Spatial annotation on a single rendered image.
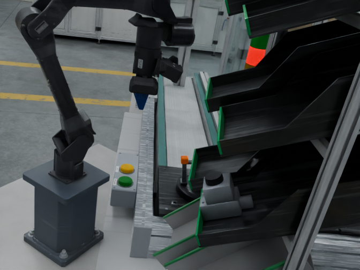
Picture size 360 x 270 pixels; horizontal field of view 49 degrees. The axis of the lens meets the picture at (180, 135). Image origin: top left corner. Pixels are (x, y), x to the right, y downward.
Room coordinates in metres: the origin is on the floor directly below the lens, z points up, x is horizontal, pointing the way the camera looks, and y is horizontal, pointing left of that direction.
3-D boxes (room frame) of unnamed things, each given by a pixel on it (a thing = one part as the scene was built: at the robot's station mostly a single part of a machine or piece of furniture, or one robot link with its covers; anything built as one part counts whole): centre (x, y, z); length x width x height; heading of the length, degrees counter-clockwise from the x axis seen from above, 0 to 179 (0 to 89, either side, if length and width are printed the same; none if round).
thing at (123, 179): (0.94, 0.13, 0.96); 0.04 x 0.04 x 0.02
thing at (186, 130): (1.26, -0.07, 0.91); 0.84 x 0.28 x 0.10; 8
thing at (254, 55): (1.16, -0.18, 1.33); 0.05 x 0.05 x 0.05
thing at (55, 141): (0.79, 0.25, 1.15); 0.09 x 0.07 x 0.06; 33
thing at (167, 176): (0.96, -0.09, 0.96); 0.24 x 0.24 x 0.02; 8
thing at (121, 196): (1.01, 0.14, 0.93); 0.21 x 0.07 x 0.06; 8
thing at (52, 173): (0.79, 0.25, 1.09); 0.07 x 0.07 x 0.06; 62
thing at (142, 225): (1.21, 0.10, 0.91); 0.89 x 0.06 x 0.11; 8
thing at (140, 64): (0.88, 0.11, 1.33); 0.19 x 0.06 x 0.08; 7
